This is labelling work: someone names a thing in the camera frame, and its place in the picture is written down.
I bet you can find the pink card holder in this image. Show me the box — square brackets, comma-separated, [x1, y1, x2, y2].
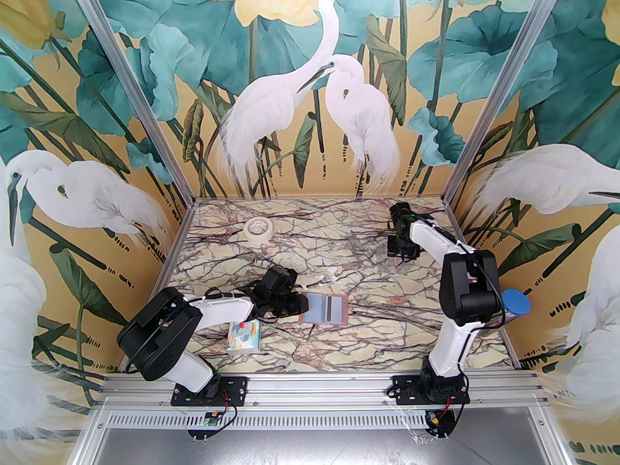
[297, 292, 349, 326]

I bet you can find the cartoon print tissue pack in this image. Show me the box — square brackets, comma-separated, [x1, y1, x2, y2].
[227, 320, 263, 352]

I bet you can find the cream masking tape roll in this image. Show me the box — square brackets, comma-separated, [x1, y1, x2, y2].
[243, 217, 274, 246]

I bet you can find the vented aluminium strip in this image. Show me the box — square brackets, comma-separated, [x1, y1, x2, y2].
[94, 409, 553, 431]

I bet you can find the blue lidded clear tube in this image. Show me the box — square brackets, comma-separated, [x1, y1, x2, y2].
[501, 288, 532, 323]

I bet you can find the grey sheet metal panel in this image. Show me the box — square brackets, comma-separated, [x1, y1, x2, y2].
[73, 427, 572, 465]

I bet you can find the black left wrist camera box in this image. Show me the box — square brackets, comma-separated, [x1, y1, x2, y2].
[262, 267, 298, 299]

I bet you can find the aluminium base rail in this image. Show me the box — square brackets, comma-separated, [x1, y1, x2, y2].
[92, 373, 554, 410]

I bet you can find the short aluminium table edge rail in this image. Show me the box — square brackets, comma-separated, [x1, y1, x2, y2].
[193, 196, 450, 203]

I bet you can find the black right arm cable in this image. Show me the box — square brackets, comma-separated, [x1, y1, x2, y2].
[426, 216, 504, 330]

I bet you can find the small circuit board with wires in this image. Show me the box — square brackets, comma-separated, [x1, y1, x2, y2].
[422, 403, 460, 438]
[187, 407, 239, 442]

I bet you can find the aluminium frame post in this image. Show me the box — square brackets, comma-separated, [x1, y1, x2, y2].
[62, 0, 197, 208]
[444, 0, 568, 208]

